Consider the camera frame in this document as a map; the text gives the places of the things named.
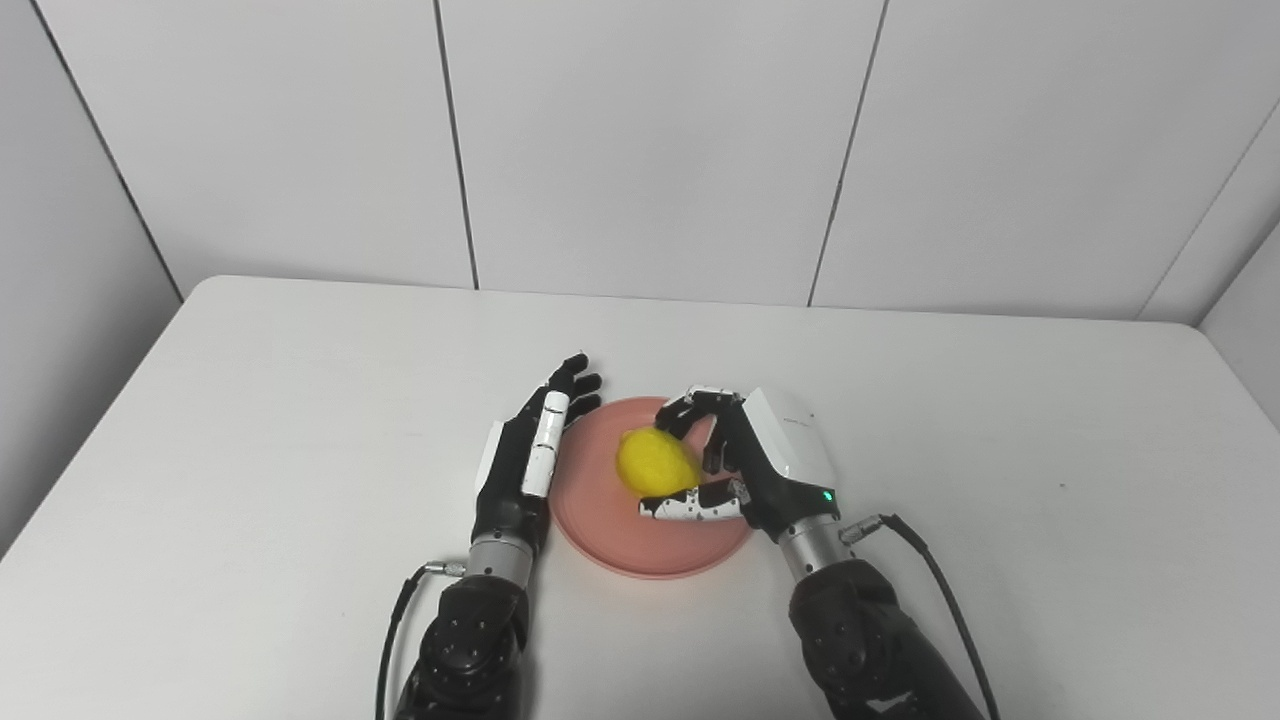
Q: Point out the pink round plate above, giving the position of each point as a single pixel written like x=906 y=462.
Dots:
x=640 y=545

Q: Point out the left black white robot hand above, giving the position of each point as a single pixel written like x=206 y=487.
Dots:
x=525 y=470

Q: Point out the yellow lemon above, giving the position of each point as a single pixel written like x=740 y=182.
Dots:
x=655 y=461

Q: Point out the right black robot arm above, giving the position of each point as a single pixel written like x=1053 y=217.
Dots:
x=870 y=640

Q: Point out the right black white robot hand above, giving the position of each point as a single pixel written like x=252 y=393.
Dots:
x=770 y=460

